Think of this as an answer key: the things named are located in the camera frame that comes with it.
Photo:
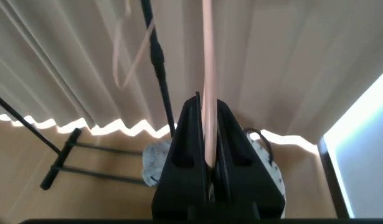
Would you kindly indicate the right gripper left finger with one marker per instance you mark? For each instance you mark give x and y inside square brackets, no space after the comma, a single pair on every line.
[185,183]

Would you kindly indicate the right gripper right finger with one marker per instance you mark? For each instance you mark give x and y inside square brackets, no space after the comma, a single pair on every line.
[244,183]

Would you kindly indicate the pink clothes hanger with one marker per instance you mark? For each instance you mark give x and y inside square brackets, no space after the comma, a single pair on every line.
[116,56]
[210,93]

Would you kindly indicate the black clothes rack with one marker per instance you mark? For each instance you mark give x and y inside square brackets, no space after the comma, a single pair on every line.
[158,62]

